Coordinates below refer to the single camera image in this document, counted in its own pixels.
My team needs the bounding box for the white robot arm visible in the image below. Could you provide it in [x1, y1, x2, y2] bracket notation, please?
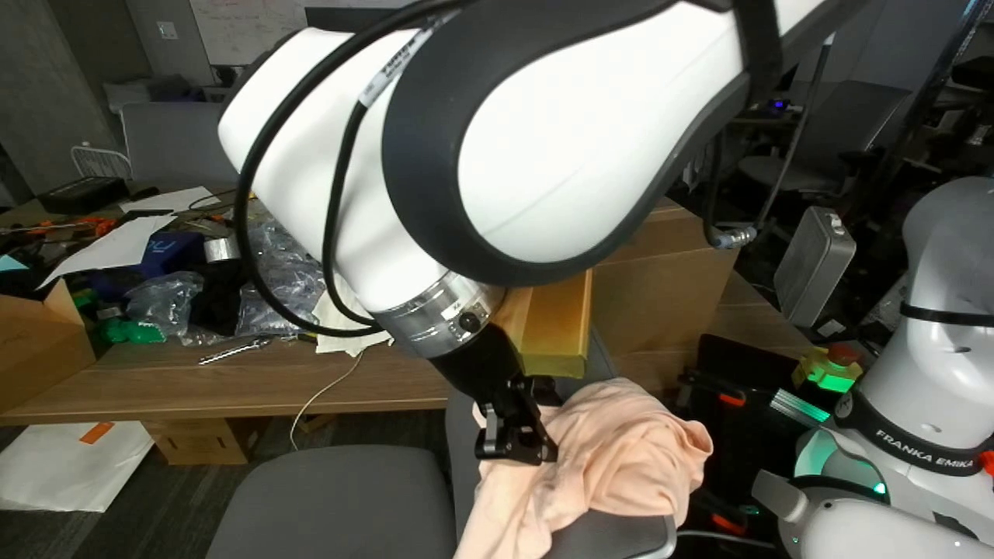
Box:
[217, 0, 851, 463]

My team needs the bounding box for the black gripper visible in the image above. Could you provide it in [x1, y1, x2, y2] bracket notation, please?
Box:
[432, 326, 560, 466]

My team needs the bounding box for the peach t-shirt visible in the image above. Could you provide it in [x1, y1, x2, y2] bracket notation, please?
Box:
[453, 375, 715, 559]

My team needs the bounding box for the grey box device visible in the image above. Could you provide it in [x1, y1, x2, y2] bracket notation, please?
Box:
[772, 204, 858, 326]

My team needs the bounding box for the pile of plastic bags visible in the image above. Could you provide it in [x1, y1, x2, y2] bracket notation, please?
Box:
[125, 207, 324, 345]

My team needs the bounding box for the white paper sheet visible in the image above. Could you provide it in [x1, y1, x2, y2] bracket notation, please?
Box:
[44, 213, 170, 287]

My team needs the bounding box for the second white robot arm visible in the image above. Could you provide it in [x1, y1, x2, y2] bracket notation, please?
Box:
[751, 177, 994, 559]

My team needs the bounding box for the small open cardboard box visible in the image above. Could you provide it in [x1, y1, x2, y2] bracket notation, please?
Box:
[0, 282, 97, 410]

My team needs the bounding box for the grey office chair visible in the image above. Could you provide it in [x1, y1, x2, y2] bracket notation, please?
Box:
[205, 384, 681, 559]

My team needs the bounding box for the large brown cardboard box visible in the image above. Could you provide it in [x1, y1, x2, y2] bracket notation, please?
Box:
[593, 203, 737, 392]

